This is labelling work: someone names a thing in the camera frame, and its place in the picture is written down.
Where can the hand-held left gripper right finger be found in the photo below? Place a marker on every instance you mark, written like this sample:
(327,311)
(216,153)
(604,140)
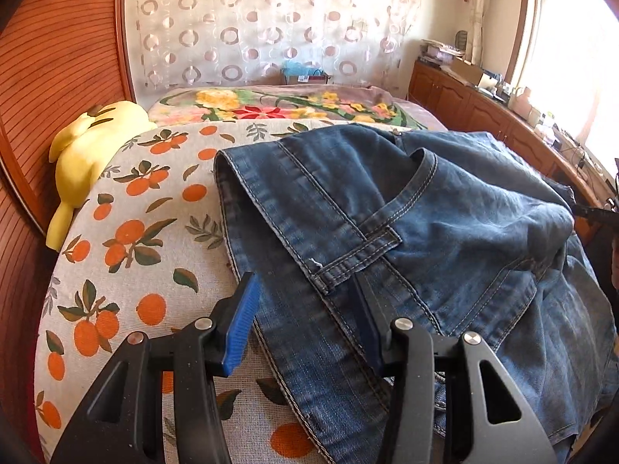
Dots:
(370,328)

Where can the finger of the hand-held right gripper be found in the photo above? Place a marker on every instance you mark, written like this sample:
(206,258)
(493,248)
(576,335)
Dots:
(597,215)

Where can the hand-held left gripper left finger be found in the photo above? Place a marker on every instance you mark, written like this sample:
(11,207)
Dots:
(239,324)

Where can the blue denim pants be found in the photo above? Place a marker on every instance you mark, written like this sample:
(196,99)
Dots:
(459,212)

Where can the orange fruit print bed sheet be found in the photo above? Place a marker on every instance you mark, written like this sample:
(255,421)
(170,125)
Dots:
(145,251)

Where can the beige plastic jug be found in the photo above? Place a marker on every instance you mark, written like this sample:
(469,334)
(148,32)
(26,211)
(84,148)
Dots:
(522,101)

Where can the low wooden cabinet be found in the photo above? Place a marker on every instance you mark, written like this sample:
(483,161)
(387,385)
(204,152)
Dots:
(449,96)

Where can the open cardboard box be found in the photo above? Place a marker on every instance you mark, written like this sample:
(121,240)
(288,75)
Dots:
(466,71)

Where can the pink floral blanket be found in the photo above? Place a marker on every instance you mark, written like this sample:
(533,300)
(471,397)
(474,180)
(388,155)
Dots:
(271,106)

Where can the stack of papers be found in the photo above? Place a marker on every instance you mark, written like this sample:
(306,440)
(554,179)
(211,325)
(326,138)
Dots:
(437,52)

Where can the yellow plush toy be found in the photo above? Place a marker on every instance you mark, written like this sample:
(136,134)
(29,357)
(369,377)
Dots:
(82,154)

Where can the pale patterned window curtain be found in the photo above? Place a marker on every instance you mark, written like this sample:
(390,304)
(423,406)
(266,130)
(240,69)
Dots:
(483,9)

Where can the small printed cardboard box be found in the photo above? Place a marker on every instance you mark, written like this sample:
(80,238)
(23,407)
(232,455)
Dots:
(309,79)

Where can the blue plastic bag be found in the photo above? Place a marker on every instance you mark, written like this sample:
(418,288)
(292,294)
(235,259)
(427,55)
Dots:
(300,66)

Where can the sheer circle pattern curtain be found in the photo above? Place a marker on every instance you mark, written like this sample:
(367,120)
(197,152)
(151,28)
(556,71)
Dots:
(266,19)

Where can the wooden headboard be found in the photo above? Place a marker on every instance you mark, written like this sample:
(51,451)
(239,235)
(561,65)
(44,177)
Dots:
(48,58)

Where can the wooden frame window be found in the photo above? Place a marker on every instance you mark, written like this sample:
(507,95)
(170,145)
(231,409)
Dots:
(570,58)

